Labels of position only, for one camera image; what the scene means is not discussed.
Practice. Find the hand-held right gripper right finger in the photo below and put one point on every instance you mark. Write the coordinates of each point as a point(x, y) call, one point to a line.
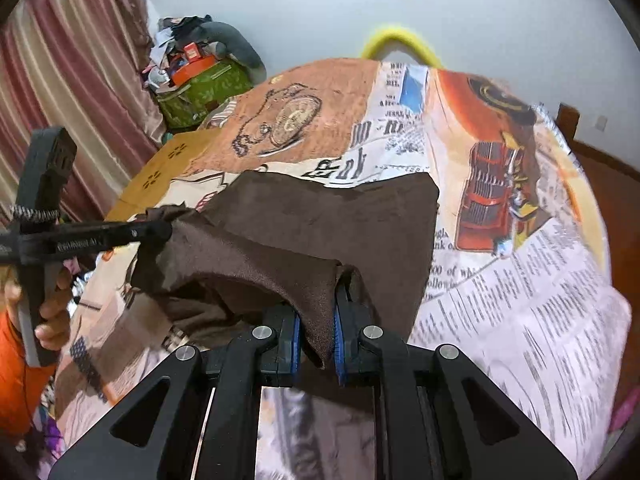
point(341, 350)

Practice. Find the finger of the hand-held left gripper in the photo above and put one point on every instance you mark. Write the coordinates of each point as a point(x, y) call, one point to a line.
point(115, 237)

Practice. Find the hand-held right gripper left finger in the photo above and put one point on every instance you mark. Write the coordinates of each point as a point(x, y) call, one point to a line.
point(295, 345)

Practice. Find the brown t-shirt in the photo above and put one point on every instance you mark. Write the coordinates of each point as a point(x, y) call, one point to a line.
point(350, 230)

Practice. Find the person's left hand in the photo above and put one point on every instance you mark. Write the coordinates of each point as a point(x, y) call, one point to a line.
point(57, 315)

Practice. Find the wooden lap desk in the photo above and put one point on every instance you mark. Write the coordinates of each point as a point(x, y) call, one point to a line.
point(165, 170)

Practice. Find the striped red curtain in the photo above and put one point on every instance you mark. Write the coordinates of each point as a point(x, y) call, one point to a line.
point(75, 60)

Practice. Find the pile of clutter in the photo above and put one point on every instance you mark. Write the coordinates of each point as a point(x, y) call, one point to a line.
point(162, 42)

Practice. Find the printed bed sheet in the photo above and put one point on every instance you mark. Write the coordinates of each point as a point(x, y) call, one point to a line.
point(500, 285)

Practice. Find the green patterned bag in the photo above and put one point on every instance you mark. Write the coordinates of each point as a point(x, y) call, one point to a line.
point(210, 90)

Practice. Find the orange box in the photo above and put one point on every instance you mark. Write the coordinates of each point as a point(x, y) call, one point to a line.
point(192, 69)

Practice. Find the small red box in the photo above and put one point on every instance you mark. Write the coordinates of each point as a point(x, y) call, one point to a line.
point(191, 52)

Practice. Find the grey garment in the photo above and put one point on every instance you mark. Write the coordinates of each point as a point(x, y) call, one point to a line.
point(240, 45)

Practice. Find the wooden bedpost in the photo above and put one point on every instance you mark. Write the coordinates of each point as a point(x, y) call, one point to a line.
point(567, 120)

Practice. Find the yellow foam tube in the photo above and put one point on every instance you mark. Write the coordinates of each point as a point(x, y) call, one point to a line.
point(395, 30)

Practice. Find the white wall socket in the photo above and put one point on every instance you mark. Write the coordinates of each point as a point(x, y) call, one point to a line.
point(601, 121)

